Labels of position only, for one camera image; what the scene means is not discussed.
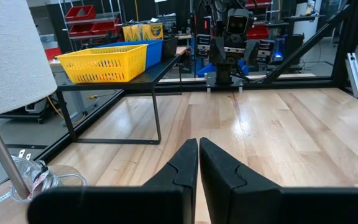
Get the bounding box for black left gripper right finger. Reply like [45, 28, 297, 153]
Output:
[199, 137, 283, 224]

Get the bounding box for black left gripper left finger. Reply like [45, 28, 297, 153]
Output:
[142, 138, 199, 224]

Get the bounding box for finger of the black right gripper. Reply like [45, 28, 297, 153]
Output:
[244, 39, 261, 65]
[209, 36, 227, 65]

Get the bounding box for black plastic basket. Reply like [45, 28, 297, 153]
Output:
[161, 36, 180, 62]

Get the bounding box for blue plastic basket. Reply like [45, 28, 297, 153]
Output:
[96, 39, 165, 70]

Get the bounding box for yellow plastic basket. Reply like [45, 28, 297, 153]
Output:
[55, 44, 149, 85]

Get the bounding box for blue storage bin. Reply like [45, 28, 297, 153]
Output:
[195, 58, 250, 78]

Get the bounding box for black mesh shelf riser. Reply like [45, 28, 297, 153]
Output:
[55, 45, 188, 146]

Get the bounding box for white table lamp wooden base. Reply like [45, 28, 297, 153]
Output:
[0, 0, 88, 205]

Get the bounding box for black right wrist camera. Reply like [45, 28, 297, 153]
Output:
[225, 8, 250, 35]

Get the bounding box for silver aluminium extrusion bracket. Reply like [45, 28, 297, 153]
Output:
[345, 52, 358, 101]

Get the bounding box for grey desk leg frame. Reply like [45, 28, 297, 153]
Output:
[62, 90, 101, 127]

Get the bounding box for coiled white lamp cord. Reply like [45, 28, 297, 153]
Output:
[10, 149, 88, 203]

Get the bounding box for yellow floor cable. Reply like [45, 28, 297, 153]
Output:
[47, 94, 99, 124]

